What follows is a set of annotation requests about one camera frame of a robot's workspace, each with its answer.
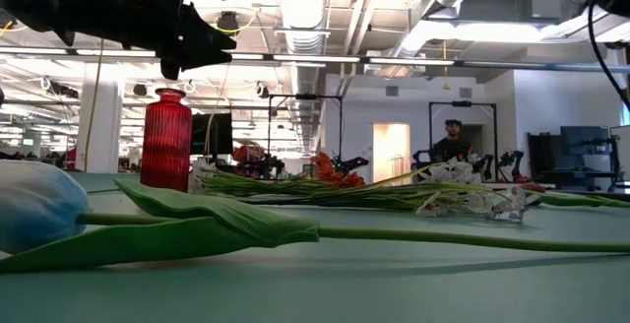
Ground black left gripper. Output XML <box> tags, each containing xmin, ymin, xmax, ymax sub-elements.
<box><xmin>58</xmin><ymin>0</ymin><xmax>238</xmax><ymax>81</ymax></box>

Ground white artificial tulip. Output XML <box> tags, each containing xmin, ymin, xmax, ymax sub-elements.
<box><xmin>0</xmin><ymin>159</ymin><xmax>630</xmax><ymax>274</ymax></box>
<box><xmin>189</xmin><ymin>159</ymin><xmax>218</xmax><ymax>194</ymax></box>

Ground orange flower bunch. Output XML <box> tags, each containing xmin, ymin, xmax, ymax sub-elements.
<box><xmin>194</xmin><ymin>151</ymin><xmax>368</xmax><ymax>197</ymax></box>

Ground white blossom spray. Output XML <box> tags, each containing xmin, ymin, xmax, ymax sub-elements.
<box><xmin>314</xmin><ymin>158</ymin><xmax>486</xmax><ymax>201</ymax></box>
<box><xmin>245</xmin><ymin>184</ymin><xmax>541</xmax><ymax>224</ymax></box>

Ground red ribbed glass vase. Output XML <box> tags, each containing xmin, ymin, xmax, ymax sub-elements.
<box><xmin>140</xmin><ymin>88</ymin><xmax>194</xmax><ymax>193</ymax></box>

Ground black ceiling dome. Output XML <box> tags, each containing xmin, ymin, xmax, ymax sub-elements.
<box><xmin>216</xmin><ymin>11</ymin><xmax>241</xmax><ymax>37</ymax></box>

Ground black monitor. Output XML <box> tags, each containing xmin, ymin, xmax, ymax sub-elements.
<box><xmin>191</xmin><ymin>112</ymin><xmax>234</xmax><ymax>157</ymax></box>

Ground red background equipment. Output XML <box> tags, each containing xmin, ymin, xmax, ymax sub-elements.
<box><xmin>232</xmin><ymin>144</ymin><xmax>270</xmax><ymax>176</ymax></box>

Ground white pillar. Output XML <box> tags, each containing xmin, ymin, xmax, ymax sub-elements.
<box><xmin>76</xmin><ymin>64</ymin><xmax>124</xmax><ymax>174</ymax></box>

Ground lit doorway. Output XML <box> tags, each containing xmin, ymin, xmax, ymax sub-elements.
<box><xmin>372</xmin><ymin>123</ymin><xmax>411</xmax><ymax>185</ymax></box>

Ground person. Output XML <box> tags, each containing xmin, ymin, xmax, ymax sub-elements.
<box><xmin>431</xmin><ymin>118</ymin><xmax>473</xmax><ymax>164</ymax></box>

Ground teal table mat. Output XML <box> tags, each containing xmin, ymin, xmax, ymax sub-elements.
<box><xmin>0</xmin><ymin>170</ymin><xmax>630</xmax><ymax>323</ymax></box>

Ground black monitor workstation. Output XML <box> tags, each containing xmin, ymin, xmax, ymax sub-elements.
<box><xmin>527</xmin><ymin>124</ymin><xmax>622</xmax><ymax>192</ymax></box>

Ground silver ventilation duct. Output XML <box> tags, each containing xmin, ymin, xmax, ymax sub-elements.
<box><xmin>391</xmin><ymin>0</ymin><xmax>493</xmax><ymax>61</ymax></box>
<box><xmin>273</xmin><ymin>0</ymin><xmax>329</xmax><ymax>156</ymax></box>

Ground long ceiling light rail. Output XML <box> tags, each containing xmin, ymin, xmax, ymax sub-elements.
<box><xmin>0</xmin><ymin>44</ymin><xmax>630</xmax><ymax>74</ymax></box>

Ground black frame rig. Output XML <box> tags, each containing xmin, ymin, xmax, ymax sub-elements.
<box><xmin>267</xmin><ymin>94</ymin><xmax>345</xmax><ymax>166</ymax></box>
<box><xmin>427</xmin><ymin>99</ymin><xmax>498</xmax><ymax>184</ymax></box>

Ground hanging yellow cord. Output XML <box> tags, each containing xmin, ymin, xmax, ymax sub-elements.
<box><xmin>83</xmin><ymin>38</ymin><xmax>105</xmax><ymax>172</ymax></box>

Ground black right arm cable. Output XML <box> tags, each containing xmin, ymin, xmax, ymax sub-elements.
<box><xmin>587</xmin><ymin>0</ymin><xmax>630</xmax><ymax>112</ymax></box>

